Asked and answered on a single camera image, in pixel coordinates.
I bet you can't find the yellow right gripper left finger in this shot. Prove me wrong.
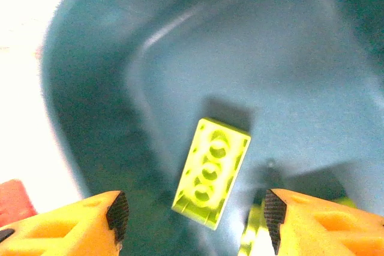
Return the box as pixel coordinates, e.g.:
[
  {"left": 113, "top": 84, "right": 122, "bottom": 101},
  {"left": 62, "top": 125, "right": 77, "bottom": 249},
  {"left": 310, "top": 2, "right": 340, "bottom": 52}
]
[{"left": 0, "top": 189, "right": 130, "bottom": 256}]

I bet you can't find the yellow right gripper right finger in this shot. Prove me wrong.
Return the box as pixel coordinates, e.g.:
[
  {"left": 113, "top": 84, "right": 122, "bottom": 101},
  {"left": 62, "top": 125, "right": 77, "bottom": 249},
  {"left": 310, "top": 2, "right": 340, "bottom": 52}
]
[{"left": 263, "top": 188, "right": 384, "bottom": 256}]

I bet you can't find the lime green lego brick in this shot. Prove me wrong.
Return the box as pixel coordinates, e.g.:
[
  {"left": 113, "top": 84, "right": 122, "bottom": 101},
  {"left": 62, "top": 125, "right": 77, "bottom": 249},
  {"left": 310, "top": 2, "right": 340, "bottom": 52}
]
[
  {"left": 170, "top": 117, "right": 252, "bottom": 231},
  {"left": 238, "top": 197, "right": 358, "bottom": 256}
]

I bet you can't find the red lego brick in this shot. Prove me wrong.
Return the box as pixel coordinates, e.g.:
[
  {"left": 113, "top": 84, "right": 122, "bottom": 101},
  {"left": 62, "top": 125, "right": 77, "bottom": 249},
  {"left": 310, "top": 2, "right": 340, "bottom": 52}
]
[{"left": 0, "top": 179, "right": 38, "bottom": 227}]

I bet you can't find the teal plastic container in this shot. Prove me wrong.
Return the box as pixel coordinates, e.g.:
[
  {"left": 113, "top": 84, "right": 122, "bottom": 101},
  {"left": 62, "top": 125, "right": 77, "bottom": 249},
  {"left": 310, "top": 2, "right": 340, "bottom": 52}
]
[{"left": 40, "top": 0, "right": 384, "bottom": 256}]

